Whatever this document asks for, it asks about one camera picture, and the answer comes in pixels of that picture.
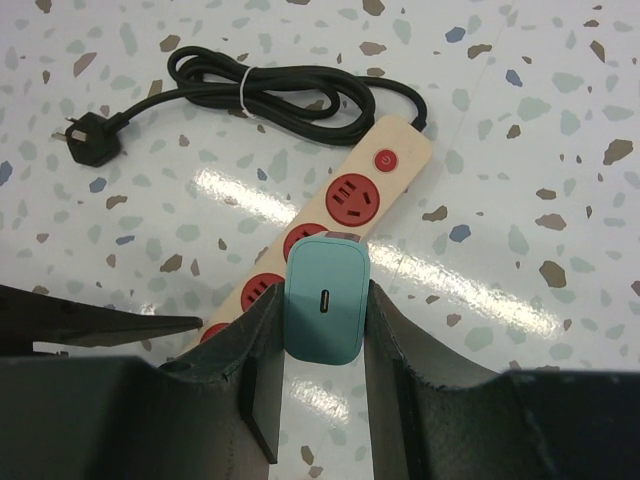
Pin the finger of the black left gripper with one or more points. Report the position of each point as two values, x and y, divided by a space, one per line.
27 318

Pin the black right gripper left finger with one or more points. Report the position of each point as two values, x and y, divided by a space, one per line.
216 416

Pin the beige power strip red sockets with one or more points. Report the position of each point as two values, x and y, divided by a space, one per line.
376 173

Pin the teal USB charger plug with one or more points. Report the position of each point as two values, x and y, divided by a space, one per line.
325 299

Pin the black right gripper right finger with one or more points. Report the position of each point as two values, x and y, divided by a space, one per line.
434 414

